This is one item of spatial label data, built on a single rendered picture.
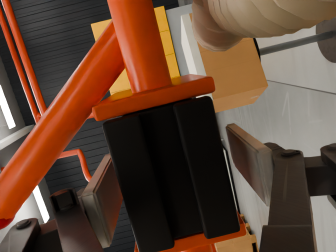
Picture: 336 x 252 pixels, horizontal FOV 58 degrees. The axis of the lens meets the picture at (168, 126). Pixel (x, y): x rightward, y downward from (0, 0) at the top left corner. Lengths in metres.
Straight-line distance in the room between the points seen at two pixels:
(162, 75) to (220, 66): 1.80
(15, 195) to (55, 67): 11.00
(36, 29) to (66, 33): 0.97
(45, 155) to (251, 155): 0.12
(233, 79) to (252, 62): 0.16
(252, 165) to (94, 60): 0.10
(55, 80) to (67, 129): 11.01
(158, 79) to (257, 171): 0.07
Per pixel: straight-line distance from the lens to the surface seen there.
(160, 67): 0.15
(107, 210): 0.17
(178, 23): 7.56
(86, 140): 11.34
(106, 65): 0.17
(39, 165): 0.19
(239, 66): 1.97
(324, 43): 2.54
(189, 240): 0.17
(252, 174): 0.17
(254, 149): 0.16
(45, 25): 11.26
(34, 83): 8.27
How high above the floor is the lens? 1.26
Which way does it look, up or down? level
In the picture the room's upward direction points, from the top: 104 degrees counter-clockwise
